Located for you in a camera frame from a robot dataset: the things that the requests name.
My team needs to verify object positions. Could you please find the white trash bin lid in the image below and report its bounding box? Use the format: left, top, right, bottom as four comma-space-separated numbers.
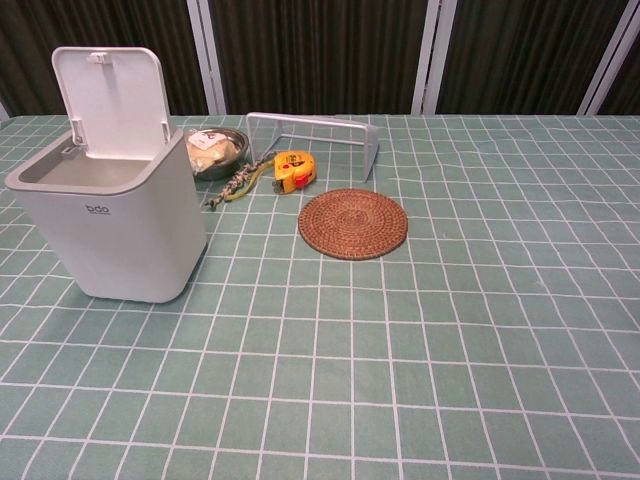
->
3, 126, 210, 304

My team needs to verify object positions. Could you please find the white plastic bin lid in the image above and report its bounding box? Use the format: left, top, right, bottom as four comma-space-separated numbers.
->
50, 46, 164, 161

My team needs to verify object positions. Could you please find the round woven rattan coaster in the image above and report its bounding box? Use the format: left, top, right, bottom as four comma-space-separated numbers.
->
297, 188, 409, 258

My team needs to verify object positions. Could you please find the yellow tape measure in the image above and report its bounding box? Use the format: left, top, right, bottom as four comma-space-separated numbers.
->
271, 151, 320, 194

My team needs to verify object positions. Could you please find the green checked tablecloth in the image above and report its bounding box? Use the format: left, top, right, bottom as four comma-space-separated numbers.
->
0, 113, 640, 480

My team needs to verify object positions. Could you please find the stainless steel bowl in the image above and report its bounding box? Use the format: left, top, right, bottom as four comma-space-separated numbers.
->
185, 127, 251, 182

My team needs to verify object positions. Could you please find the clear bag of beige food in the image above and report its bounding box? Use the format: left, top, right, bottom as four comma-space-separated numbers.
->
185, 129, 242, 173

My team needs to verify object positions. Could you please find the dark pleated curtain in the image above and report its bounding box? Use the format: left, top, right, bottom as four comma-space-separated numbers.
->
0, 0, 640, 117

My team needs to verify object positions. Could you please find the braided rope with green strap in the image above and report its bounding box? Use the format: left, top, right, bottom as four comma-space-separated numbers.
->
206, 157, 278, 210

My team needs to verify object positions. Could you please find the white partition frame post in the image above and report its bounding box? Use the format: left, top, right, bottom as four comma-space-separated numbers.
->
185, 0, 228, 116

